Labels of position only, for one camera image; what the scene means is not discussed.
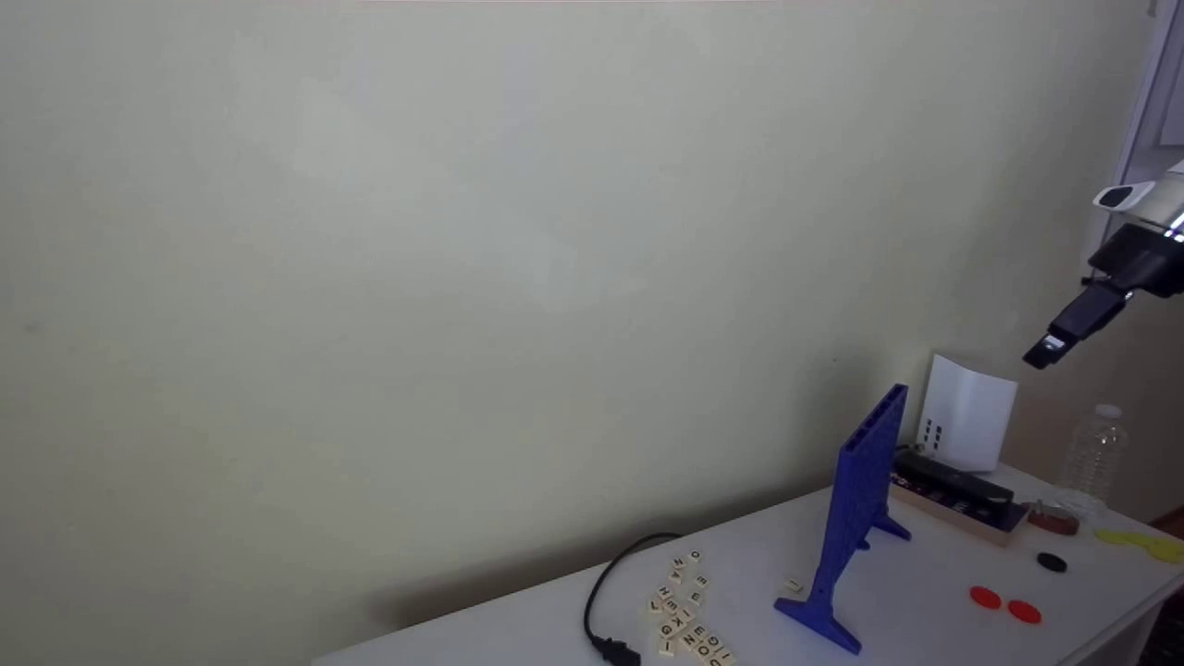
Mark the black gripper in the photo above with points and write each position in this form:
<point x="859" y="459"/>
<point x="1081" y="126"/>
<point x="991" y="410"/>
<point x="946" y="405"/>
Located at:
<point x="1139" y="261"/>

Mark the blue connect four gameboard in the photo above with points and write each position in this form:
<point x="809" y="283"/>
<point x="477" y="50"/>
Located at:
<point x="852" y="493"/>

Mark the white box speaker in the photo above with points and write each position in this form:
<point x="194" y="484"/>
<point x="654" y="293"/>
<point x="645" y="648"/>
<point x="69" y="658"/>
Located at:
<point x="974" y="421"/>

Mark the small brown object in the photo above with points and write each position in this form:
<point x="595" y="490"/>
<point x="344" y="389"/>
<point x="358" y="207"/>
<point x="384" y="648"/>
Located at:
<point x="1055" y="521"/>

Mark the black remote control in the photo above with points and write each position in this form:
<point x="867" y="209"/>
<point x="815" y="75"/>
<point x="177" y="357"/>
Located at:
<point x="948" y="484"/>

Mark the black game disc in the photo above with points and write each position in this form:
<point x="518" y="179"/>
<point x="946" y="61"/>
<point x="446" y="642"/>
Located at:
<point x="1053" y="560"/>

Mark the orange game disc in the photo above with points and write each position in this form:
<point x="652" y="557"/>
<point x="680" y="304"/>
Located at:
<point x="1021" y="611"/>
<point x="980" y="599"/>

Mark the white shelf table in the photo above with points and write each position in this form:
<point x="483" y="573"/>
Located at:
<point x="926" y="617"/>

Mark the cream letter tile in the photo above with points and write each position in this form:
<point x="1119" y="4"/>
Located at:
<point x="698" y="594"/>
<point x="725" y="658"/>
<point x="684" y="569"/>
<point x="674" y="630"/>
<point x="668" y="606"/>
<point x="700" y="642"/>

